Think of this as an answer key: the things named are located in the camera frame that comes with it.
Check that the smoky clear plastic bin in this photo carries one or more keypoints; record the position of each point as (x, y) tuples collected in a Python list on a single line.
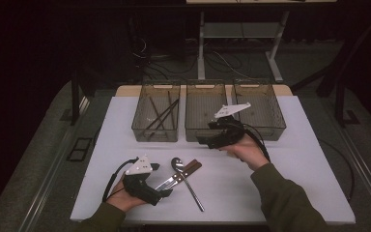
[(156, 135), (264, 112), (199, 109)]

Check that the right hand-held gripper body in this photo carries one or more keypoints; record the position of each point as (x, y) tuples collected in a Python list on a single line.
[(227, 133)]

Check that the aluminium rail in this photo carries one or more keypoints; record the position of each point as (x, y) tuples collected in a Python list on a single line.
[(54, 167), (367, 180)]

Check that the white metal desk frame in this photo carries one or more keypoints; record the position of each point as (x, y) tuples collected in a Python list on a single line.
[(201, 48)]

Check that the person's left hand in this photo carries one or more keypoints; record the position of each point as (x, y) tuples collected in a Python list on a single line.
[(122, 201)]

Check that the black rectangular floor frame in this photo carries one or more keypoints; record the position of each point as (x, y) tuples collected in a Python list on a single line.
[(72, 158)]

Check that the black upright stand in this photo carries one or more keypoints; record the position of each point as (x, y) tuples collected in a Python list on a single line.
[(75, 103)]

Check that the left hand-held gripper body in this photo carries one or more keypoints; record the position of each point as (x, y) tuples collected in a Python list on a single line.
[(138, 188)]

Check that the black slanted stand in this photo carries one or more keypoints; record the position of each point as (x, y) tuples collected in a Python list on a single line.
[(339, 80)]

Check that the metal spoon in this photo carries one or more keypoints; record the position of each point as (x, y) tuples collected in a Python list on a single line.
[(177, 163)]

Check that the person's right hand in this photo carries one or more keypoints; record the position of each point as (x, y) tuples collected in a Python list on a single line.
[(248, 153)]

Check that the white table cover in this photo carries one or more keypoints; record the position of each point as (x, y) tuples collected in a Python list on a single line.
[(225, 193)]

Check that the brown chopstick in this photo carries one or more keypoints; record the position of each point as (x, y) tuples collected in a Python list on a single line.
[(157, 112), (171, 109)]

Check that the black chopstick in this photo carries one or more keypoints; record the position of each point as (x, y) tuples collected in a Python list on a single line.
[(161, 116), (165, 121)]

